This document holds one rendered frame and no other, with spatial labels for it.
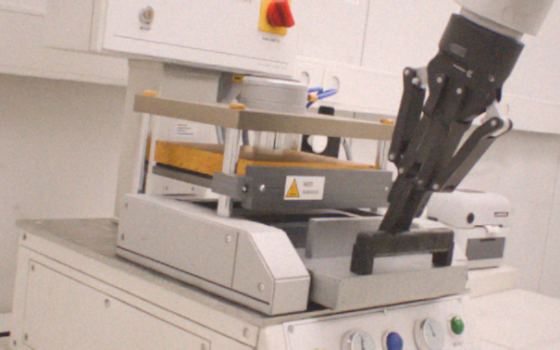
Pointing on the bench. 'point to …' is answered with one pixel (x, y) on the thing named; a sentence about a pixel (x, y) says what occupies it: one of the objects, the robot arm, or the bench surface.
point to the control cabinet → (179, 61)
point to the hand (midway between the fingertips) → (402, 210)
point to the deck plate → (95, 226)
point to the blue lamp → (394, 341)
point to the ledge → (491, 280)
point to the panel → (380, 326)
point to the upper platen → (188, 158)
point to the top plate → (267, 111)
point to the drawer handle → (402, 246)
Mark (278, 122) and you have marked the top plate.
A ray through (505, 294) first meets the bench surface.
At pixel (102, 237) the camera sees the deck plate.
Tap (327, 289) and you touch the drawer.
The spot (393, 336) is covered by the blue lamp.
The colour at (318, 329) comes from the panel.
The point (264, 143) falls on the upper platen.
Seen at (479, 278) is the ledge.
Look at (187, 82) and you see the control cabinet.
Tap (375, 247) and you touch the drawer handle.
